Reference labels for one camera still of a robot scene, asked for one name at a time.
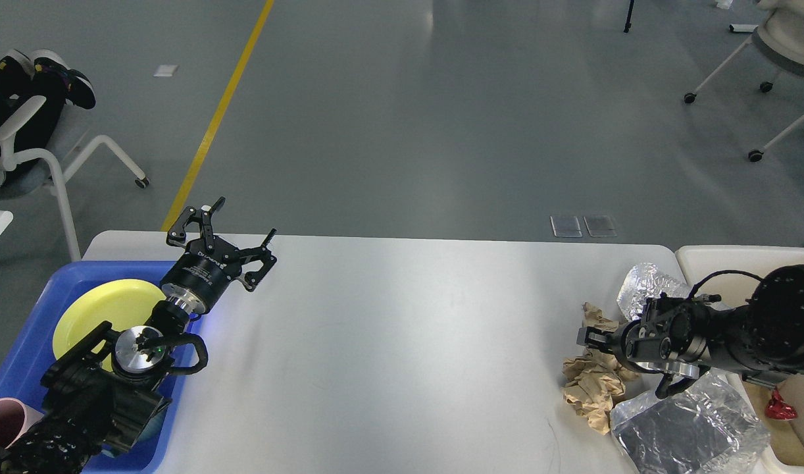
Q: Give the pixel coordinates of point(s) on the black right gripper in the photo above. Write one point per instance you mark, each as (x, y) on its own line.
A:
(605, 341)

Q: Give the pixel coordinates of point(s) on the blue plastic tray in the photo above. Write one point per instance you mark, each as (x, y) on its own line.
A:
(31, 355)

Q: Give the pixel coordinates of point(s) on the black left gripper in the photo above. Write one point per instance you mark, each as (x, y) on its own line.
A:
(207, 266)

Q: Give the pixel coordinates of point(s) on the white office chair right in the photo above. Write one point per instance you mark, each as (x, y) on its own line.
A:
(779, 38)

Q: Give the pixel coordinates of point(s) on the person in black clothes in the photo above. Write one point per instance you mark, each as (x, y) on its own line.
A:
(41, 73)

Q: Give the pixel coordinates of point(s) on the teal mug yellow inside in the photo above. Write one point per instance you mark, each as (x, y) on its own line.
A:
(153, 427)

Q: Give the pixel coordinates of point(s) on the black tripod leg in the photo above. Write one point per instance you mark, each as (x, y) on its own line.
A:
(628, 24)

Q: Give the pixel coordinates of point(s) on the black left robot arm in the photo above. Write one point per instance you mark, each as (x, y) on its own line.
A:
(105, 391)

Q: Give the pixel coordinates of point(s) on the pink mug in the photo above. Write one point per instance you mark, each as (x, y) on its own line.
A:
(16, 418)

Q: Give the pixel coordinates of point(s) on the silver foil bag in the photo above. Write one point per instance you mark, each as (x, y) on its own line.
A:
(708, 428)
(644, 282)

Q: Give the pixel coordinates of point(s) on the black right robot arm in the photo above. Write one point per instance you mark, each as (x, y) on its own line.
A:
(682, 338)

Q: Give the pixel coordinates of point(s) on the crumpled brown paper ball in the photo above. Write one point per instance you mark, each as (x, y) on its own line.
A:
(591, 389)

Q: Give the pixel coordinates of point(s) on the beige plastic bin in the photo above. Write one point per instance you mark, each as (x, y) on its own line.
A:
(697, 262)

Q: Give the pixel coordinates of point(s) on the white chair left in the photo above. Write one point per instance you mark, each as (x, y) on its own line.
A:
(22, 172)

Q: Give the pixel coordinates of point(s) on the crushed red can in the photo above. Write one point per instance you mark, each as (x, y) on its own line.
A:
(778, 409)

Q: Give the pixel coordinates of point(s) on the yellow plastic plate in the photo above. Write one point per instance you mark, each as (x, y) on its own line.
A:
(125, 303)

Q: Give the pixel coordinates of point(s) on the grey floor plate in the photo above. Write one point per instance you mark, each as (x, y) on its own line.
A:
(600, 226)
(566, 226)

